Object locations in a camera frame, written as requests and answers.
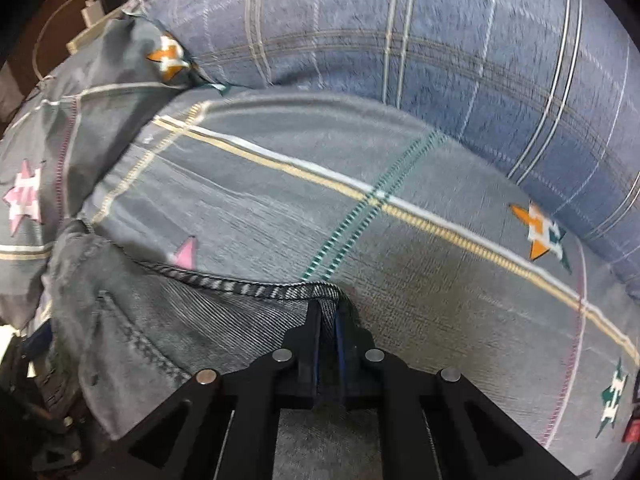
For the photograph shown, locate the grey washed denim pants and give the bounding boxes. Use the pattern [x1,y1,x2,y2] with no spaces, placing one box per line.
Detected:
[41,220,382,439]

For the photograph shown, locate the grey star-print bed sheet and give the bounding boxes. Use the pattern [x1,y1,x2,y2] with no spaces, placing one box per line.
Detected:
[70,88,639,479]

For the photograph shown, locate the grey star-print pillow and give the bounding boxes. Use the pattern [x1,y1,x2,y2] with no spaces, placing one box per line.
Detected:
[1,14,230,328]

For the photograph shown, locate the blue plaid duvet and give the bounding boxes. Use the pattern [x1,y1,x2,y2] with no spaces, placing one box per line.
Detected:
[137,0,639,296]

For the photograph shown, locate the brown wooden headboard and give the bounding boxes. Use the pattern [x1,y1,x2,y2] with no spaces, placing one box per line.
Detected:
[1,0,125,128]

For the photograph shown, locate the beige power strip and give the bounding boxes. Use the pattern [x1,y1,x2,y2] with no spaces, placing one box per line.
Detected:
[66,3,128,55]

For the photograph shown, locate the white phone charger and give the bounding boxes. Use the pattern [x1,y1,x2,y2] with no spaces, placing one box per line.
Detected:
[81,0,105,28]

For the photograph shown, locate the white charging cable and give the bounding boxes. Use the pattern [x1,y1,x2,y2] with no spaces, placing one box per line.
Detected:
[30,0,94,91]

